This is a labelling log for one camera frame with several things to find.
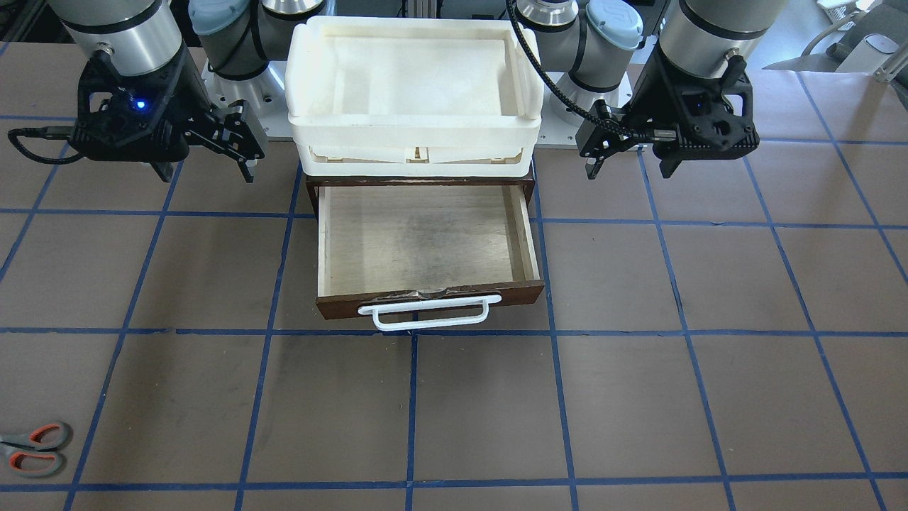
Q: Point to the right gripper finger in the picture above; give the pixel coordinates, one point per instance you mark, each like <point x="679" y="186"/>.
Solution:
<point x="164" y="170"/>
<point x="247" y="169"/>

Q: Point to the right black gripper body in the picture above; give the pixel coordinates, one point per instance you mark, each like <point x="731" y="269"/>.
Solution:
<point x="189" y="99"/>

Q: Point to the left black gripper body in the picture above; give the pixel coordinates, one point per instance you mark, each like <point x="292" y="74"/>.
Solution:
<point x="647" y="96"/>

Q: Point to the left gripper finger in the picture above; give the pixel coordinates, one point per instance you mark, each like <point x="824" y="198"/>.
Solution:
<point x="593" y="166"/>
<point x="668" y="166"/>

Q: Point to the wooden drawer with white handle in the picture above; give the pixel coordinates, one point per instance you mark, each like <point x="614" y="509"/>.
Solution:
<point x="416" y="255"/>

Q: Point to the grey orange handled scissors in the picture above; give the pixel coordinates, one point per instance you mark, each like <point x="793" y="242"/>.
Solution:
<point x="36" y="454"/>

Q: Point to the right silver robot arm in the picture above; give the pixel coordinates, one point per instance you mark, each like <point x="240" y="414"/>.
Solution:
<point x="141" y="97"/>

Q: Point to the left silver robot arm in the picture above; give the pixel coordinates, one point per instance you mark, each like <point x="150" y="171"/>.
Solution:
<point x="592" y="42"/>

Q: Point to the dark brown wooden cabinet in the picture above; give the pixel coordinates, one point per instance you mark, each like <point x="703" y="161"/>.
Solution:
<point x="418" y="177"/>

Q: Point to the white plastic tray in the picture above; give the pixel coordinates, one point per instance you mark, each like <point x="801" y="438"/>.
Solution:
<point x="412" y="97"/>

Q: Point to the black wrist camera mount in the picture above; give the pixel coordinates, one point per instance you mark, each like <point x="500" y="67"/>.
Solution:
<point x="713" y="117"/>

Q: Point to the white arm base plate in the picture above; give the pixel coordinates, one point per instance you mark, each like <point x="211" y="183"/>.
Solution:
<point x="559" y="125"/>
<point x="265" y="94"/>

